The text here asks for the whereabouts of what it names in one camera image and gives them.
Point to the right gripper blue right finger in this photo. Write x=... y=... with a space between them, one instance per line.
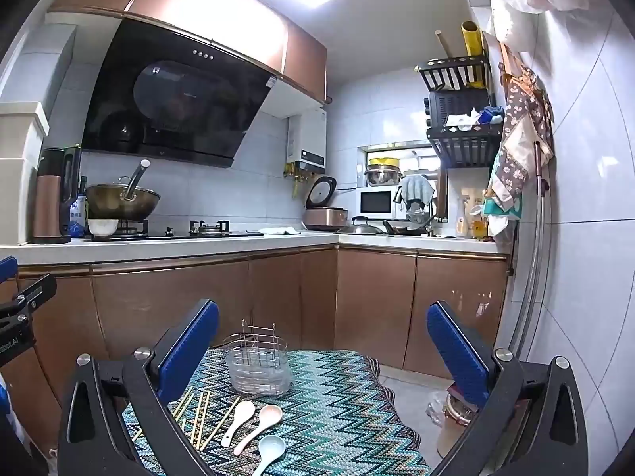
x=529 y=413

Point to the copper black electric kettle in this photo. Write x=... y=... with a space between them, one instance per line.
x=58 y=180

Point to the steel pan lid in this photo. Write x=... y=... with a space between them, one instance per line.
x=360 y=226

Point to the bamboo chopstick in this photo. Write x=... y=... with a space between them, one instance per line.
x=193 y=433
x=183 y=403
x=220 y=423
x=203 y=418

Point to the white water heater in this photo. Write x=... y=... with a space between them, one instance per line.
x=306 y=140

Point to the zigzag patterned table cloth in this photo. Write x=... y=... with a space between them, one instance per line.
x=337 y=419

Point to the brass wok with handle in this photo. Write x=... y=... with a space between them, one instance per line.
x=123 y=201

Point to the blue label bottle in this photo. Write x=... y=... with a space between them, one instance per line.
x=79 y=211

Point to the gas stove top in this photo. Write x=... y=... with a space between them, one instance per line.
x=197 y=230

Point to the wire utensil holder basket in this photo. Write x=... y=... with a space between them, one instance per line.
x=257 y=361

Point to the white bowl on counter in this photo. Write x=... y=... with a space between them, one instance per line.
x=102 y=227

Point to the floral apron hanging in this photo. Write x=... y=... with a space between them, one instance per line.
x=527 y=136

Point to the yellow roll on rack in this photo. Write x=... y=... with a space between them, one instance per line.
x=474 y=47

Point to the clear spray bottle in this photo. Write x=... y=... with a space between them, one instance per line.
x=462 y=222

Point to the white appliance box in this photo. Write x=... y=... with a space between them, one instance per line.
x=23 y=129

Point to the black wall dish rack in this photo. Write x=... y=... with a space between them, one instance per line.
x=460 y=86

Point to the steel pot yellow lid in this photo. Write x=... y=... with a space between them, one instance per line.
x=383 y=171

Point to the grey hanging towel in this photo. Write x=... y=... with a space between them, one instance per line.
x=416 y=187

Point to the white microwave oven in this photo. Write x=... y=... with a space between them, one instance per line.
x=380 y=202

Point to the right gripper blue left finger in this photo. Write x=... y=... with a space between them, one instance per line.
x=93 y=439

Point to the black range hood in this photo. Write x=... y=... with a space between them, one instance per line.
x=162 y=95

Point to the white ceramic spoon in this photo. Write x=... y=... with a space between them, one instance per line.
x=242 y=413

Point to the pink rice cooker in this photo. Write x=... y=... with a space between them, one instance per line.
x=319 y=215

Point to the wooden rolling pin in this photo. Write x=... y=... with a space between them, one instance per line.
x=444 y=43

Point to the light blue ceramic spoon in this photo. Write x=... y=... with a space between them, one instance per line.
x=271 y=448

